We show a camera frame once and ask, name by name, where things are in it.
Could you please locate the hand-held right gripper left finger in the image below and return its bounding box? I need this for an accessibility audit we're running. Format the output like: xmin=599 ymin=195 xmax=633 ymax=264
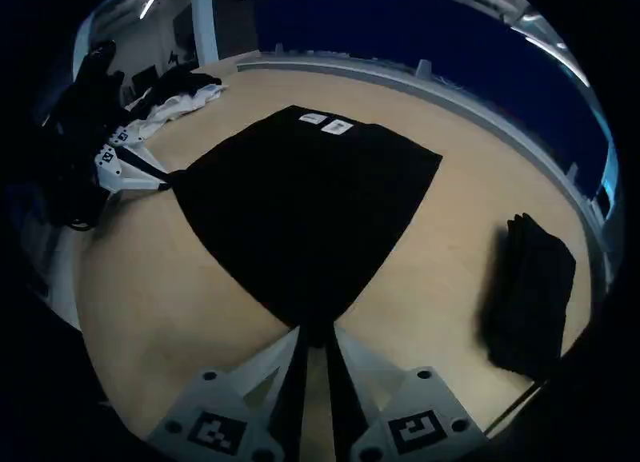
xmin=146 ymin=325 xmax=312 ymax=462

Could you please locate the black towel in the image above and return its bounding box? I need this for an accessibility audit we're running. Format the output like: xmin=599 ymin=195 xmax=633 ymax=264
xmin=169 ymin=105 xmax=444 ymax=350

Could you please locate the blue desk screen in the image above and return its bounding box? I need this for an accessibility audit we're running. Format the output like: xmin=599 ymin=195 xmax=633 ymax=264
xmin=237 ymin=0 xmax=619 ymax=213

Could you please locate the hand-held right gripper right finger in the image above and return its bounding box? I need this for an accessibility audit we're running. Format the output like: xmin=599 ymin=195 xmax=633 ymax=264
xmin=326 ymin=324 xmax=492 ymax=462

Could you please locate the heap of white towels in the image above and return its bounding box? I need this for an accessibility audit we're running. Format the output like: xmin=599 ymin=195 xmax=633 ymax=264
xmin=125 ymin=84 xmax=229 ymax=139

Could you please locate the stack of black towels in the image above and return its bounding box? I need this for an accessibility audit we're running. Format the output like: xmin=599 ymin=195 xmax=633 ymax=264
xmin=481 ymin=213 xmax=577 ymax=381

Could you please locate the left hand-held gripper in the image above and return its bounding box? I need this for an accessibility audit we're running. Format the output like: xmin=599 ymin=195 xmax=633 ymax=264
xmin=30 ymin=40 xmax=172 ymax=231

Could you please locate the heap of black towels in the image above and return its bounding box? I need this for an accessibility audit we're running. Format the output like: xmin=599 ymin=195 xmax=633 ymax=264
xmin=147 ymin=65 xmax=223 ymax=106

